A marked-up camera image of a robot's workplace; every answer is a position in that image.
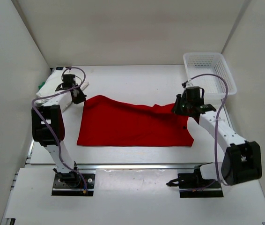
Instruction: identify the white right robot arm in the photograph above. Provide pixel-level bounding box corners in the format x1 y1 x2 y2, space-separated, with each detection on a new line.
171 86 262 188

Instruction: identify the aluminium rail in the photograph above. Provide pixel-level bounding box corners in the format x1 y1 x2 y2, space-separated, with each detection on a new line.
77 163 202 170

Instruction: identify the dark table label sticker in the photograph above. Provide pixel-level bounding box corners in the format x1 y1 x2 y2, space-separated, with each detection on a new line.
55 67 70 71

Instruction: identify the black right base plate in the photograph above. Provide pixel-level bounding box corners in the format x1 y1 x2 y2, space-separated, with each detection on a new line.
166 171 224 198

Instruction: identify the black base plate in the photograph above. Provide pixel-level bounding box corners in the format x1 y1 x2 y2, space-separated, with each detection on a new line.
166 171 224 198
52 171 96 196

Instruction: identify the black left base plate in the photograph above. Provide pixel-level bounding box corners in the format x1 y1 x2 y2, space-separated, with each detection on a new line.
52 171 96 196

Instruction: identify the red t-shirt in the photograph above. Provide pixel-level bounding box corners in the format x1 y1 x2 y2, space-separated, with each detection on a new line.
77 95 194 147

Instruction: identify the white t-shirt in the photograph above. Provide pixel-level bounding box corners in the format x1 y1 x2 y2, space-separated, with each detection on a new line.
35 69 90 112

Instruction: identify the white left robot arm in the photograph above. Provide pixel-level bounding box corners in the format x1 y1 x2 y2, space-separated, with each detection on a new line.
31 71 87 191

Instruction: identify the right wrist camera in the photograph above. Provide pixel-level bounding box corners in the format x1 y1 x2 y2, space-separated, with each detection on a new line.
181 80 193 89

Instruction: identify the white plastic laundry basket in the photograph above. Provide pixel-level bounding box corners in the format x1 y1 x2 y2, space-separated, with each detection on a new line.
183 52 237 100

